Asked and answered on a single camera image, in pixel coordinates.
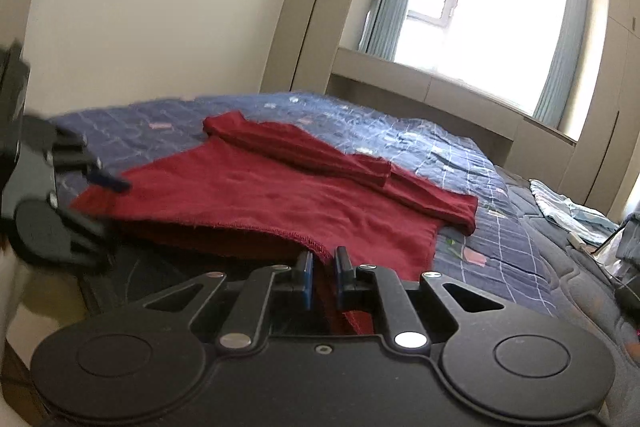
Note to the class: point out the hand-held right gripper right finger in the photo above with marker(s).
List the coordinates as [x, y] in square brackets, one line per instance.
[341, 282]

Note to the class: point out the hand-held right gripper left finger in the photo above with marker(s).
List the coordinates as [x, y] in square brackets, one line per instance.
[307, 282]

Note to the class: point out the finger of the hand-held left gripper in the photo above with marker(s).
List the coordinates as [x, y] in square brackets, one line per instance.
[107, 182]
[90, 239]

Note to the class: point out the red long-sleeved sweater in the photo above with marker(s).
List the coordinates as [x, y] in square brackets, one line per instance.
[260, 197]

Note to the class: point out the blue checked quilt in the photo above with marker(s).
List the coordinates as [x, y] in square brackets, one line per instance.
[425, 147]

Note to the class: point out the beige window seat cabinet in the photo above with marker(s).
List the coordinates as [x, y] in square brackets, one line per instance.
[440, 97]

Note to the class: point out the light blue cloth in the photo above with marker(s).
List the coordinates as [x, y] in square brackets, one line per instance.
[560, 207]

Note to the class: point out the dark grey bedspread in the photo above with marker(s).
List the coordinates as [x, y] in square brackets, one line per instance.
[575, 292]

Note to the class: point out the white charger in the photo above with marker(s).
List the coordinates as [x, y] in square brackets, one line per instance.
[575, 241]

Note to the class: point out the beige wardrobe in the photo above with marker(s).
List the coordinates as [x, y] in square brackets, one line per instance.
[610, 107]
[310, 7]

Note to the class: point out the window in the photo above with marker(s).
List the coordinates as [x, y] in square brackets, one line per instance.
[490, 32]

